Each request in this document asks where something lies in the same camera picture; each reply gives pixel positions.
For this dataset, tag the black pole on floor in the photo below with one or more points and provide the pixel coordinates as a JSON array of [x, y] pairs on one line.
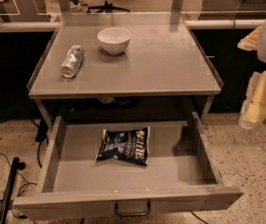
[[15, 166]]

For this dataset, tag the crushed clear plastic bottle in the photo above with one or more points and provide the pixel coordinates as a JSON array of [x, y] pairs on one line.
[[72, 62]]

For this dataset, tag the white horizontal rail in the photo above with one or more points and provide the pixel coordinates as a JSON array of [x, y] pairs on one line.
[[223, 24]]

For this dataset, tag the black metal drawer handle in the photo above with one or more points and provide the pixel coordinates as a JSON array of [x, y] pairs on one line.
[[132, 208]]

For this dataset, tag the blue chip bag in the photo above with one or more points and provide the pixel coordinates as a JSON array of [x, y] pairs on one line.
[[130, 146]]

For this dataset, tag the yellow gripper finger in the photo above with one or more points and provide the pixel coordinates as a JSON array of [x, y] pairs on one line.
[[251, 41], [253, 111]]

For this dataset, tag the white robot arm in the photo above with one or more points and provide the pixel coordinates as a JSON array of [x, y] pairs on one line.
[[253, 111]]

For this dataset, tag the grey open drawer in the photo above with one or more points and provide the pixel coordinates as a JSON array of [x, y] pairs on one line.
[[180, 176]]

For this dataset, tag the white ceramic bowl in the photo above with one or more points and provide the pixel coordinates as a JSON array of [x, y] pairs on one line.
[[114, 40]]

